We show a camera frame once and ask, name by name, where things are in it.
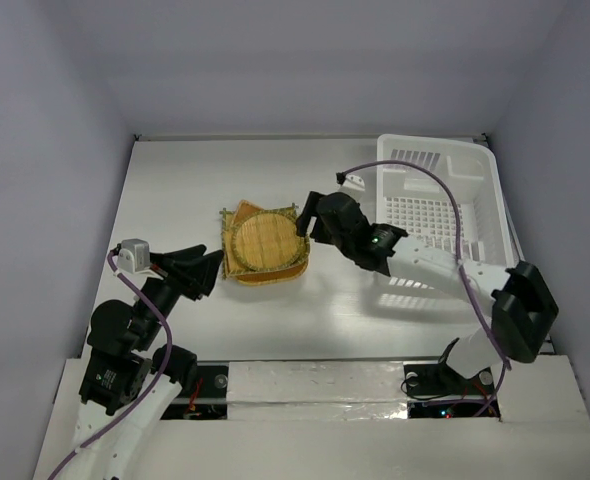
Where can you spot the triangular orange woven plate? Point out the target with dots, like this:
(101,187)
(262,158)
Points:
(244,210)

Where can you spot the thick tan woven plate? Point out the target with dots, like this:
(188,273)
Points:
(267,278)

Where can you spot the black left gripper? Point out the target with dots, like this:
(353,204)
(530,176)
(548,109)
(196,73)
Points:
(195,269)

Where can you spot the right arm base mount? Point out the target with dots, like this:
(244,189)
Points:
(434,393)

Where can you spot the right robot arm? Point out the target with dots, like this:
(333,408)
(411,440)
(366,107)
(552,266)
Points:
(514,305)

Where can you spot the small round bamboo plate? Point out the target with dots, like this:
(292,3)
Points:
(266,241)

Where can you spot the white foam strip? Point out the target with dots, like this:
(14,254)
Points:
(316,391)

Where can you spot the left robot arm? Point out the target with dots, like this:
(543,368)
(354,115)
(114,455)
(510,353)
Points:
(134,370)

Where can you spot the medium round bamboo plate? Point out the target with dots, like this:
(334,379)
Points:
(230,250)

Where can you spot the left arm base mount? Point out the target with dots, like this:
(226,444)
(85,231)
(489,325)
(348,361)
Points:
(207,400)

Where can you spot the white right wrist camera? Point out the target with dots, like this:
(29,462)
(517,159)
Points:
(350,184)

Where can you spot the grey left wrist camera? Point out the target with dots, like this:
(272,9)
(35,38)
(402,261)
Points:
(132,256)

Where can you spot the white plastic dish rack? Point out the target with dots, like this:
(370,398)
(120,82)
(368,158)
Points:
(409,199)

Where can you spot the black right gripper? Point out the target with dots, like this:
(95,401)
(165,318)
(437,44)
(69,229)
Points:
(316,215)

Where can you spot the square bamboo woven plate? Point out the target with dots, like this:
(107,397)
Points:
(223,220)

